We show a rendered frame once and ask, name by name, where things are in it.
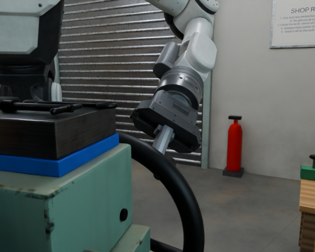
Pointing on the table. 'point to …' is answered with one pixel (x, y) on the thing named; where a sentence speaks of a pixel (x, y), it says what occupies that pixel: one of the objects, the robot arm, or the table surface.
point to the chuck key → (6, 105)
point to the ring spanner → (77, 103)
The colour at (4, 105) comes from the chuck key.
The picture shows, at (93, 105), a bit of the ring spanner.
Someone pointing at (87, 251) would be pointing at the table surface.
